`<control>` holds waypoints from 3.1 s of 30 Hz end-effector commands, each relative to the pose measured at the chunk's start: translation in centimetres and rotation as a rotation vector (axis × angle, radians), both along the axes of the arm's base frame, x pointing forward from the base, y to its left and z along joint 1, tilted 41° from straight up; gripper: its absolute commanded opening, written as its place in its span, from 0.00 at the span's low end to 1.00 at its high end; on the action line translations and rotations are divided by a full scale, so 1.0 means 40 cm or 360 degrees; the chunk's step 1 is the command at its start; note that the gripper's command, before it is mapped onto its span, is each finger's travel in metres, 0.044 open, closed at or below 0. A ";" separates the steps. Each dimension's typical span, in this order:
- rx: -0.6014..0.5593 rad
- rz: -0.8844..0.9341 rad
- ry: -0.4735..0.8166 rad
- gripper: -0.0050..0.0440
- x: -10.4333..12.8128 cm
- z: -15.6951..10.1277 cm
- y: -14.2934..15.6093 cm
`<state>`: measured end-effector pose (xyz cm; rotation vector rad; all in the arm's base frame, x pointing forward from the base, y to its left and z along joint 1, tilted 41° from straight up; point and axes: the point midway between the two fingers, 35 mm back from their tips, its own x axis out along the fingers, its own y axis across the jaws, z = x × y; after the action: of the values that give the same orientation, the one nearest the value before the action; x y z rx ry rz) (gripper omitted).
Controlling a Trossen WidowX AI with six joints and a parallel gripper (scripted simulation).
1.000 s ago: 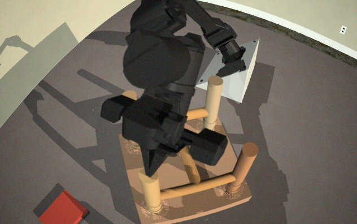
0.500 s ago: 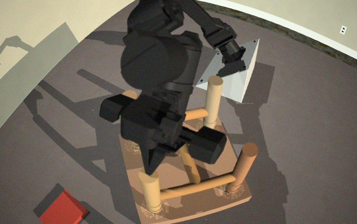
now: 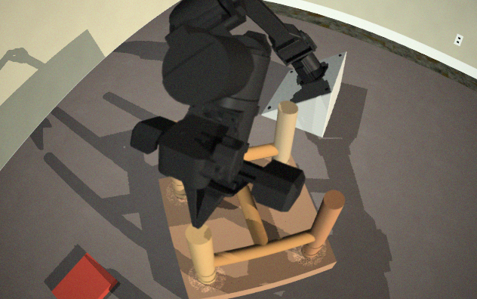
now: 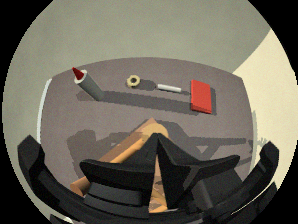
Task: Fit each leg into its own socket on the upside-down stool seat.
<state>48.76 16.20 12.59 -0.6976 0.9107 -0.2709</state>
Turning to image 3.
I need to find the tan wooden stool leg frame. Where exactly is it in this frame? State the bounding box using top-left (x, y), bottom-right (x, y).
top-left (185, 100), bottom-right (345, 285)

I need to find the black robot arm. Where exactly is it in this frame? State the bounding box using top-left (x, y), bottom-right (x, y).
top-left (158, 0), bottom-right (328, 190)

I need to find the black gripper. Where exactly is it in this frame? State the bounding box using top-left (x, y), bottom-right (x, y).
top-left (130, 97), bottom-right (306, 229)

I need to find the tan wooden stool seat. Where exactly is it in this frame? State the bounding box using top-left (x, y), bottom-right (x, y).
top-left (158, 177), bottom-right (337, 299)

